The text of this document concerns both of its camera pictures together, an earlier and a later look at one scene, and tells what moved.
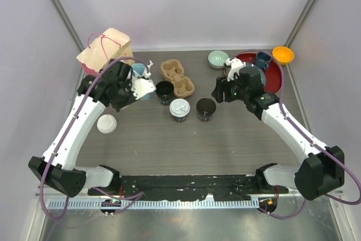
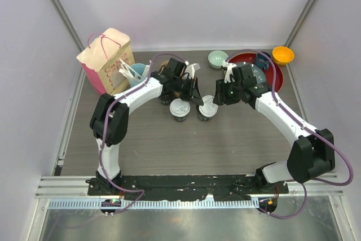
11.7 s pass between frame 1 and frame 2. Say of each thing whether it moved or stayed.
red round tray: stayed
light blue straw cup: stayed
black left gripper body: moved
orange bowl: stayed
